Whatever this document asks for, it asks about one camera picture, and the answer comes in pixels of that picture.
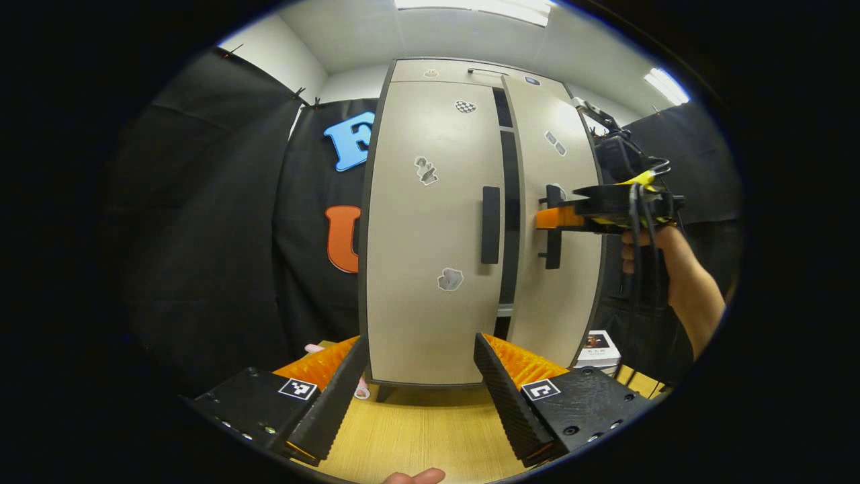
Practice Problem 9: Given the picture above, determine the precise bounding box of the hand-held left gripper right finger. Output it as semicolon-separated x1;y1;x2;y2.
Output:
474;333;655;469

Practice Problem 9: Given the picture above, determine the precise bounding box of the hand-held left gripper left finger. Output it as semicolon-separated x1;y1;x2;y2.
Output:
179;335;370;467

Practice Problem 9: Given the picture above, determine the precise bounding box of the black door handle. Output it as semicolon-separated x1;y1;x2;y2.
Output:
480;186;502;266
537;184;566;270

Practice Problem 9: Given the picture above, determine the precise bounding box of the beige double-door shoe cabinet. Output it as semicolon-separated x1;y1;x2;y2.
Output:
358;57;609;404

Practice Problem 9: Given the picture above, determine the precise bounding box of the beige cabinet door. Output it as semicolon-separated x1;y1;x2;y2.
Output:
501;75;604;370
363;81;507;388

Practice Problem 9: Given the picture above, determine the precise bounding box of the black backdrop cloth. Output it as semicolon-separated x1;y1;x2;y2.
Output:
124;47;380;399
591;101;744;388

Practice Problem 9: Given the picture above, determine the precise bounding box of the small ceiling light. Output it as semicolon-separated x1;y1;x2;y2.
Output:
643;67;691;107

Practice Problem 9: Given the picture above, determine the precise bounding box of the long ceiling light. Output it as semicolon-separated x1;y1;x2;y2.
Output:
393;0;558;28

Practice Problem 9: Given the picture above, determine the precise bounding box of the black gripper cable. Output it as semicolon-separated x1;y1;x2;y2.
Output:
615;155;673;377

